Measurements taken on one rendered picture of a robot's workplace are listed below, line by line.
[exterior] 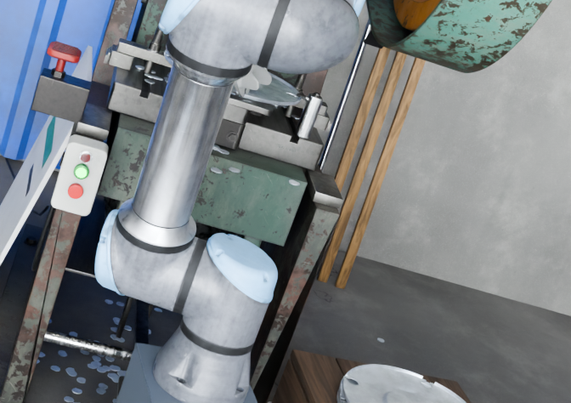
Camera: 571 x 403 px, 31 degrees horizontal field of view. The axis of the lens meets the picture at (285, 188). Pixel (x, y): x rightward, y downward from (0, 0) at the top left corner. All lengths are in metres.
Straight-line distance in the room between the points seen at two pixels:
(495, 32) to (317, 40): 0.74
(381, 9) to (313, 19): 1.14
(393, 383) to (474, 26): 0.70
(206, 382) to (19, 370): 0.70
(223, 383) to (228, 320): 0.10
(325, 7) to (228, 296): 0.45
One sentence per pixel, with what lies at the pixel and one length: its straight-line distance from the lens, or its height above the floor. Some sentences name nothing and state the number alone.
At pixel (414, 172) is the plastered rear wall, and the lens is 3.59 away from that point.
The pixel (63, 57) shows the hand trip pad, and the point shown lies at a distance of 1.92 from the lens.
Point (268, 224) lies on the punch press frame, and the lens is 2.06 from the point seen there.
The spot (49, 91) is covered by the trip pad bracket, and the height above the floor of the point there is 0.68.
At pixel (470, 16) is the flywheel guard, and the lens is 1.93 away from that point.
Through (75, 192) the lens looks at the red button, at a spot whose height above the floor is 0.54.
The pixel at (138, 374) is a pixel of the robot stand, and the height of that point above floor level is 0.43.
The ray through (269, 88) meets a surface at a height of 0.78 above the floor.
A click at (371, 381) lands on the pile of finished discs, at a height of 0.38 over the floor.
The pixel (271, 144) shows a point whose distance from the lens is 2.09.
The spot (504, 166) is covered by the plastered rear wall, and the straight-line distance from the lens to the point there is 3.67.
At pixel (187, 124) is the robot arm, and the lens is 1.35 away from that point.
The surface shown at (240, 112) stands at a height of 0.73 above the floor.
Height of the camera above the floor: 1.23
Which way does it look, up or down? 18 degrees down
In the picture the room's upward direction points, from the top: 20 degrees clockwise
